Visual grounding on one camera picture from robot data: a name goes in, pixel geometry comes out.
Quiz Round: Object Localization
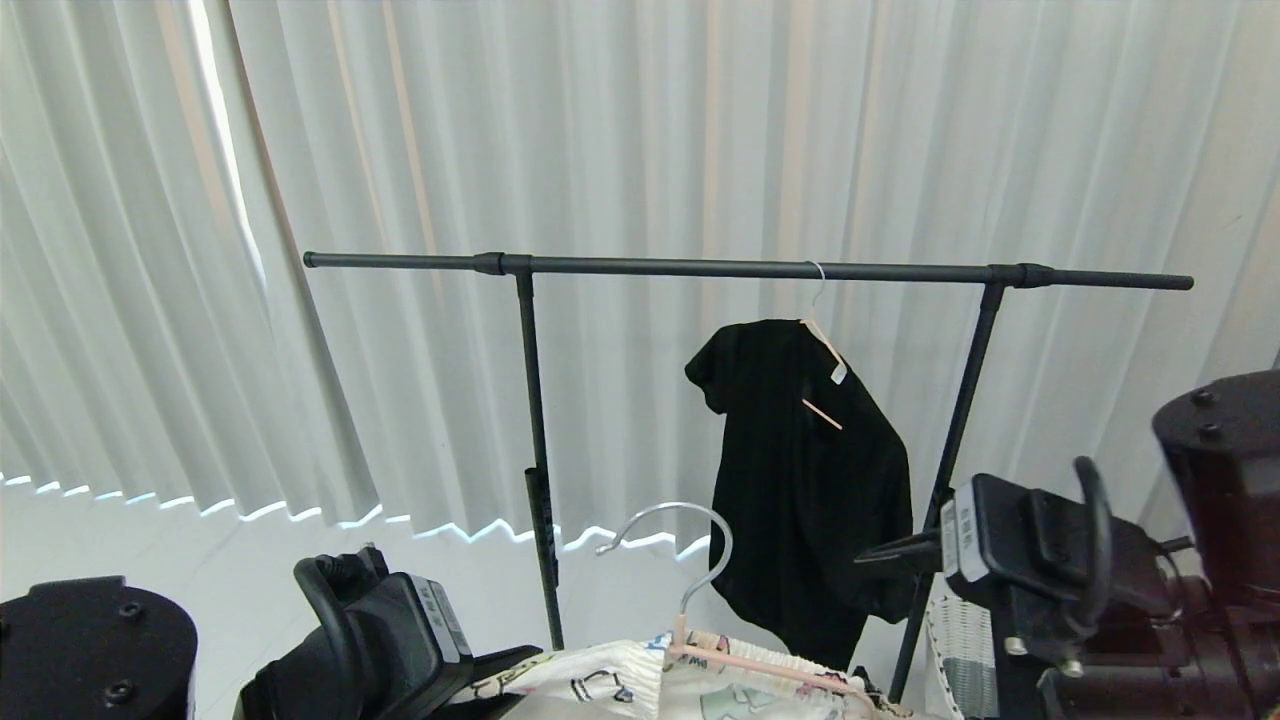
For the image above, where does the white laundry basket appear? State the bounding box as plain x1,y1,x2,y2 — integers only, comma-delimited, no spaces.
925,595,1001,720

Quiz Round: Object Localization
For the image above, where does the cream printed garment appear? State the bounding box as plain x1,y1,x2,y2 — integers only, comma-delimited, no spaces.
470,630,913,720

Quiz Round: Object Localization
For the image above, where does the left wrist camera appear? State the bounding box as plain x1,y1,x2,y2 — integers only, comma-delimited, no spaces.
238,545,446,720

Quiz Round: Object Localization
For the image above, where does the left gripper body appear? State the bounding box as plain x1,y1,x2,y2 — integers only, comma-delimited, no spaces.
410,573,476,720

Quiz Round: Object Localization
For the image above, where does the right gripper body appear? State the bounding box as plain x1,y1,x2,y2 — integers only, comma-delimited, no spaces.
938,473,1201,720

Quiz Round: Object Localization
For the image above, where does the pink clothes hanger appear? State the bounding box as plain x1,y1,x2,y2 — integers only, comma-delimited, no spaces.
595,502,881,717
798,262,851,432

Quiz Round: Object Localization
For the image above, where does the black garment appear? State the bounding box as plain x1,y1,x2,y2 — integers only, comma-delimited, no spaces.
685,318,914,673

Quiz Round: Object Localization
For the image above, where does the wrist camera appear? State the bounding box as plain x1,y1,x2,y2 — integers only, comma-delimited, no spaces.
238,545,446,720
975,473,1173,683

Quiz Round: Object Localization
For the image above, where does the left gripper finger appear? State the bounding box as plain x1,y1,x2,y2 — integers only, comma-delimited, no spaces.
468,645,544,693

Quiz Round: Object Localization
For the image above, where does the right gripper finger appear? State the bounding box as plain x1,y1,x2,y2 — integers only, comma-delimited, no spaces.
855,530,946,579

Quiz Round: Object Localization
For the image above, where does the black clothes rack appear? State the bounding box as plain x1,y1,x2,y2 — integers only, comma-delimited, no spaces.
303,250,1196,703

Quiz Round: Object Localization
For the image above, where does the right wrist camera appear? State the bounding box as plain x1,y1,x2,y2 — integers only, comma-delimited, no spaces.
975,473,1173,683

